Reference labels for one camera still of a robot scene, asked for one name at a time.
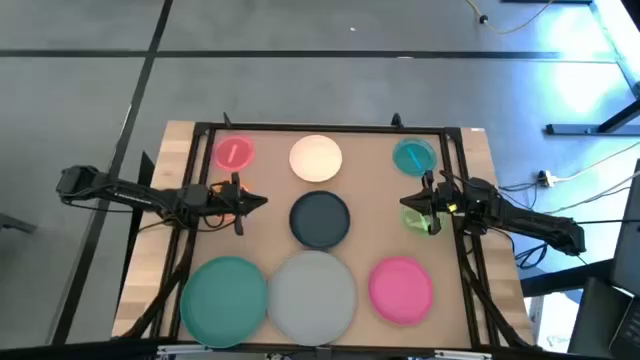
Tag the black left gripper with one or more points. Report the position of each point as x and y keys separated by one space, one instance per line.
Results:
x=235 y=201

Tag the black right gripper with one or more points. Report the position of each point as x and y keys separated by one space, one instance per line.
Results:
x=440 y=202

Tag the large green plastic plate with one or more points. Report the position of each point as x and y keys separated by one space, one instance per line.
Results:
x=223 y=301

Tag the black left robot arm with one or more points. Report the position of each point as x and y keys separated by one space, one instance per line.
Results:
x=130 y=196

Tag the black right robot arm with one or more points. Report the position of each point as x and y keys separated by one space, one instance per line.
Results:
x=530 y=220

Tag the small teal translucent plate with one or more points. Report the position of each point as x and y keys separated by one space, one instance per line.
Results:
x=414 y=157

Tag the small red translucent plate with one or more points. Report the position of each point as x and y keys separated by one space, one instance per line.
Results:
x=234 y=152

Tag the brown table mat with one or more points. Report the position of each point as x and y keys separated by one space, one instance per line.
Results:
x=370 y=235

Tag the dark navy plastic plate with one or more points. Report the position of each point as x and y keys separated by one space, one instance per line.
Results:
x=320 y=219

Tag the cream plastic plate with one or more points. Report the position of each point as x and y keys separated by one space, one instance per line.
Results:
x=315 y=158

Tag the pink plastic plate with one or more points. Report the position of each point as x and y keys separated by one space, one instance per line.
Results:
x=401 y=291

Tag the large grey plastic plate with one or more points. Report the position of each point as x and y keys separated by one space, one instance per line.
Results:
x=312 y=298

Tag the white power strip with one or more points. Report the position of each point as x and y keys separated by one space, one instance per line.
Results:
x=545 y=178

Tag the black desk foot bar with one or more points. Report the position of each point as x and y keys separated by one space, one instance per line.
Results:
x=565 y=280

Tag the dark monitor panel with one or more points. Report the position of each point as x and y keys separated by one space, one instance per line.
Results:
x=627 y=240

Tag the dark grey laptop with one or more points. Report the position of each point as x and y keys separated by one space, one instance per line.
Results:
x=600 y=320

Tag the black metal table frame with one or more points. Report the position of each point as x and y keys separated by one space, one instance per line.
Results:
x=325 y=128

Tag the black desk leg frame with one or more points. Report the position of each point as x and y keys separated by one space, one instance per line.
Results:
x=600 y=127

